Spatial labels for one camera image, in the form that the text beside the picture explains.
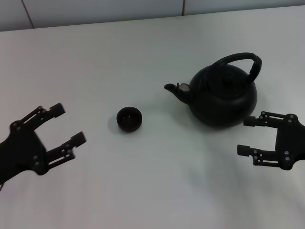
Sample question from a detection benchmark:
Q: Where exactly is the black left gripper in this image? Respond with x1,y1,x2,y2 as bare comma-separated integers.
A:
0,103,87,186

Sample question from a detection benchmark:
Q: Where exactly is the small black teacup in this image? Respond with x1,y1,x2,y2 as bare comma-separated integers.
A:
116,106,143,133

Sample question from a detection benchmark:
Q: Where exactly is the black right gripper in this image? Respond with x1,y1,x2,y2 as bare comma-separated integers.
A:
236,110,305,172

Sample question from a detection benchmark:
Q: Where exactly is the black round teapot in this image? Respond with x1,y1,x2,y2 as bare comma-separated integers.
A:
163,52,263,131

